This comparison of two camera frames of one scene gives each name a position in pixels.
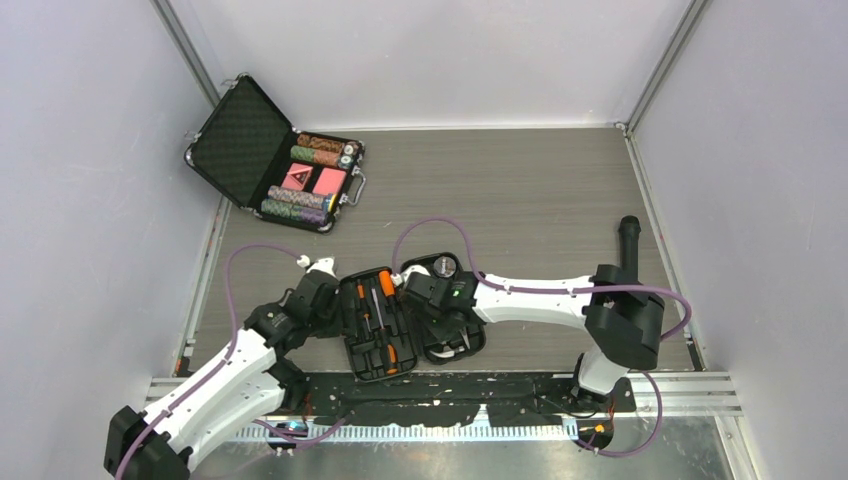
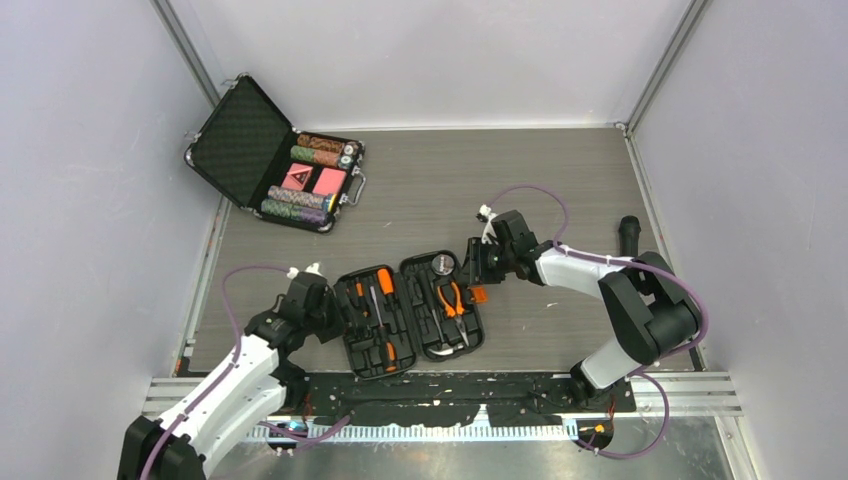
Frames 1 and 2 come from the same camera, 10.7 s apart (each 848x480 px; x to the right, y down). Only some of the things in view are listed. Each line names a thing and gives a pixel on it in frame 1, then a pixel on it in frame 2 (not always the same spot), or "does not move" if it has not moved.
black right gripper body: [441, 331] to [498, 262]
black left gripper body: [328, 323] does not move
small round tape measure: [444, 266] does not move
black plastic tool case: [381, 341] does not move
